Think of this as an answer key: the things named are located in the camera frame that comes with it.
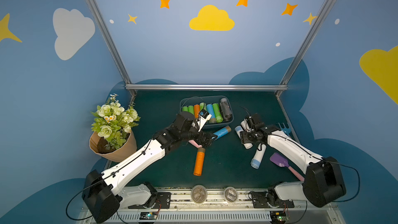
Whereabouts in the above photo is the left clear round dish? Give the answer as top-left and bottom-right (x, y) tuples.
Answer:
(190, 185), (208, 204)

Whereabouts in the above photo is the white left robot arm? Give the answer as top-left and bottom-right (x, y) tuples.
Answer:
(82, 110), (215, 224)

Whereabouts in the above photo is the grey bag roll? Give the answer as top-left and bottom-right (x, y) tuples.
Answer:
(220, 109), (228, 122)

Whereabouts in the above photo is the artificial flower bouquet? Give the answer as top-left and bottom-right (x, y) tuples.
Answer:
(91, 93), (140, 153)

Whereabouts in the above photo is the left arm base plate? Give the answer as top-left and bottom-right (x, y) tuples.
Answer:
(127, 192), (171, 209)

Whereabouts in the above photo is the translucent grey roll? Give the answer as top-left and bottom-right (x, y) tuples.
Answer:
(220, 97), (233, 122)

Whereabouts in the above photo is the bright green bag roll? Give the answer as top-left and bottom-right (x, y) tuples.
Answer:
(212, 103), (223, 123)

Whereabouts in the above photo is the white roll blue end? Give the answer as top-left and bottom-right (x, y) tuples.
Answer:
(235, 125), (253, 149)

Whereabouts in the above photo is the clear round dish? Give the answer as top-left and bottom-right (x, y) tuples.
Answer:
(223, 187), (238, 204)
(190, 185), (208, 204)

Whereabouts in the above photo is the small white roll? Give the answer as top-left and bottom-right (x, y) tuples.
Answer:
(250, 144), (266, 169)

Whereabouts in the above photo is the blue garden fork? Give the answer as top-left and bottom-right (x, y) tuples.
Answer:
(277, 123), (291, 136)

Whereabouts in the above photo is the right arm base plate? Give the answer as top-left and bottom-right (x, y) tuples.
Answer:
(248, 191), (294, 208)

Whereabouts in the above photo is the green bag roll red label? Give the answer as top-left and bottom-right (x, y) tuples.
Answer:
(200, 102), (207, 111)

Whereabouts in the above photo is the right clear round dish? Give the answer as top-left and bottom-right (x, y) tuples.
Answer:
(223, 187), (238, 204)

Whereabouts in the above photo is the white roll red label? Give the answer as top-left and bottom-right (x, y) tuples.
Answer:
(241, 120), (248, 131)

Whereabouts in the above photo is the metal rail frame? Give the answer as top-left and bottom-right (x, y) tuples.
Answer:
(74, 187), (346, 224)

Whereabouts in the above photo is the teal plastic storage box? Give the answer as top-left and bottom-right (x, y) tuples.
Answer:
(179, 95), (234, 130)

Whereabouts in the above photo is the light green bag roll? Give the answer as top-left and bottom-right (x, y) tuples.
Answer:
(188, 105), (195, 115)

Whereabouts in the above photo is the blue bag roll gold end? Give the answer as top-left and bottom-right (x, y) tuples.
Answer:
(206, 104), (217, 124)

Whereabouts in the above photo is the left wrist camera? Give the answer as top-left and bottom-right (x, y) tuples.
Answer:
(197, 109), (211, 131)

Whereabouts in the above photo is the beige flower pot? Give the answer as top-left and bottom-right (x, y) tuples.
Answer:
(89, 132), (137, 162)

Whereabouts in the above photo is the pink bag roll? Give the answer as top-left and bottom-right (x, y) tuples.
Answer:
(188, 140), (202, 148)

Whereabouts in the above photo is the orange bag roll gold end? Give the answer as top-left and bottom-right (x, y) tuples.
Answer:
(193, 104), (201, 118)

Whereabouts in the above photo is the purple object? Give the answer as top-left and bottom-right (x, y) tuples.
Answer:
(269, 152), (304, 181)

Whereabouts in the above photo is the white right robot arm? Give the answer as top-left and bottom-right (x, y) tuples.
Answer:
(240, 114), (346, 208)

